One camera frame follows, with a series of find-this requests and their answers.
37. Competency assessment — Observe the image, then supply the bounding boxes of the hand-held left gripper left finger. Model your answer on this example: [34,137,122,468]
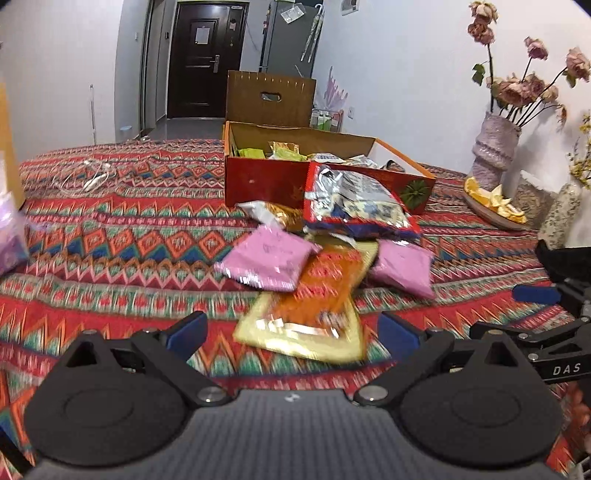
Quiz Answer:
[59,311,233,408]

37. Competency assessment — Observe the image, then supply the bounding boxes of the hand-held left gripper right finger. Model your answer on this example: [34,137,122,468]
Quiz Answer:
[353,311,532,408]

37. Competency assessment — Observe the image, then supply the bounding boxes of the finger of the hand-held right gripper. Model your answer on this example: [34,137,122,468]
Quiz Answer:
[470,318,591,365]
[512,240,591,319]

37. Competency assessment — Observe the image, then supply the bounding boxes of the orange gold snack packet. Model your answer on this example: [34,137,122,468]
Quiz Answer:
[233,240,379,363]

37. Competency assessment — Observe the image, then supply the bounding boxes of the red gift box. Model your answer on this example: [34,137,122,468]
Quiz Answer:
[224,70,437,215]

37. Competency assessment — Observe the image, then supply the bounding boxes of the small cracker packet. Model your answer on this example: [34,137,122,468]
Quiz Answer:
[351,155,393,169]
[235,200,305,232]

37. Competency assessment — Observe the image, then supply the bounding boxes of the gold cracker packet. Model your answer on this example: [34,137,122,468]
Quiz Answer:
[270,141,309,162]

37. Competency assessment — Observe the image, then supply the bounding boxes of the pink snack packet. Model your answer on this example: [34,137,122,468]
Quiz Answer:
[369,240,435,300]
[215,225,322,292]

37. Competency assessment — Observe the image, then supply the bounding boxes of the speckled grey vase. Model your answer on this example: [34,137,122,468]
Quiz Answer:
[538,182,581,245]

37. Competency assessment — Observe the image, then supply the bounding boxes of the brown plate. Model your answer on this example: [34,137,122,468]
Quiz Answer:
[463,179,529,230]

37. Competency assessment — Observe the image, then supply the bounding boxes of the pile of orange peels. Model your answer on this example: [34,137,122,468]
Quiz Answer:
[465,176,527,224]

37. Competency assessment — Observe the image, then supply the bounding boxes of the patterned tablecloth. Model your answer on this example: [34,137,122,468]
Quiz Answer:
[0,138,591,480]

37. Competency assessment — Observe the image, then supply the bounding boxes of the large red silver snack bag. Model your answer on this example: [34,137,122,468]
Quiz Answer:
[302,161,422,238]

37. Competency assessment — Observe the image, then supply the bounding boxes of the yellow dried flowers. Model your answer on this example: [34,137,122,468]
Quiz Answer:
[566,113,591,190]

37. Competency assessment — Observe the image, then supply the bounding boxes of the pink textured vase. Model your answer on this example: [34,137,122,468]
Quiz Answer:
[471,112,522,185]

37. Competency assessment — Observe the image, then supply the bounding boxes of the purple tissue pack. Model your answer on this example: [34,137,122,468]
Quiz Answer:
[0,191,31,278]

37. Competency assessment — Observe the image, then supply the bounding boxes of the dried pink flowers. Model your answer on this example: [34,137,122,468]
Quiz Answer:
[466,0,591,127]

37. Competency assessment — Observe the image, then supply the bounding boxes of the rack with bottles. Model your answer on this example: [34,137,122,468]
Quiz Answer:
[310,107,345,132]

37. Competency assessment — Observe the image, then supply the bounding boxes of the dark brown door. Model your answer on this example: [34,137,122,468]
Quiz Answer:
[166,2,250,120]

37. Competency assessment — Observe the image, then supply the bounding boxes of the grey fridge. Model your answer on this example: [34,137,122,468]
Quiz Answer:
[259,0,324,79]

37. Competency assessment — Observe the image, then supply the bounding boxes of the white folded umbrella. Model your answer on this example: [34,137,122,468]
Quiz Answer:
[300,4,324,63]

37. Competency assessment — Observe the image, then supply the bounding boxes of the white cable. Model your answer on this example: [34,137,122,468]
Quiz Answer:
[51,158,118,195]

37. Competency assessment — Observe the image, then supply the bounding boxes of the wall sticker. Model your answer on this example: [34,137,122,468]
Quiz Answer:
[323,67,349,112]

